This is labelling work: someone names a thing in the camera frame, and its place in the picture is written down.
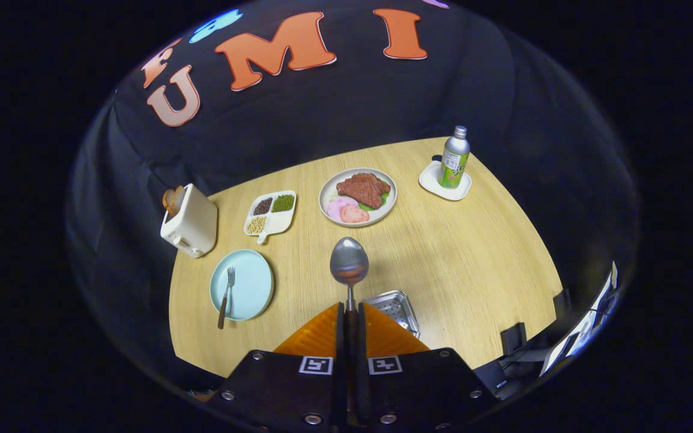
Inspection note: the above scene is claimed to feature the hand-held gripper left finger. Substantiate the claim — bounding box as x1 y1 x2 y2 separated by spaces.
205 302 347 433

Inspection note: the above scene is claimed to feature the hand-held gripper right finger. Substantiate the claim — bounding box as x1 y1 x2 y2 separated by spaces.
356 302 501 433

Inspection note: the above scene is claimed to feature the steel spoon with dark handle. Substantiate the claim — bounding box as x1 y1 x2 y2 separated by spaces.
330 236 370 361

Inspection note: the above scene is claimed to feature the perforated steel tray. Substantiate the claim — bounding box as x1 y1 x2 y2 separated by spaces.
363 290 422 339

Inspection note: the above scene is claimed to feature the light blue round plate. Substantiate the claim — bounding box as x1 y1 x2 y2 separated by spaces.
209 249 275 322

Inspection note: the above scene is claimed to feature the white divided dish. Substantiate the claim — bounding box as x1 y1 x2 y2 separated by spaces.
244 190 297 245

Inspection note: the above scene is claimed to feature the pale pink ham slice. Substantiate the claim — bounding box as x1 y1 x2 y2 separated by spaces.
327 196 359 222

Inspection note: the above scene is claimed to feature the green lettuce leaf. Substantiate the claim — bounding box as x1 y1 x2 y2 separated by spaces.
359 191 390 212

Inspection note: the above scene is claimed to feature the white toaster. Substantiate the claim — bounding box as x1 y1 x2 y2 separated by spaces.
160 183 219 259

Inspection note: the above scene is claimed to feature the round beige food plate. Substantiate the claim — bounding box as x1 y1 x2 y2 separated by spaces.
318 167 398 227

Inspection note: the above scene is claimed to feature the brown steak piece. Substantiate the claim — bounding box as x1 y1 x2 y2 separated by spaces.
336 173 390 209

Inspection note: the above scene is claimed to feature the white square coaster dish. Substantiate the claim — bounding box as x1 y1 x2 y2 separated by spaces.
418 159 472 201

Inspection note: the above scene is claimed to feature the green label metal bottle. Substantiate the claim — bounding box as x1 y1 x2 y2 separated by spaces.
437 125 471 189

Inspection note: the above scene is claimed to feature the steel fork with wooden handle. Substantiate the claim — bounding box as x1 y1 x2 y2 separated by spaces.
217 267 236 330

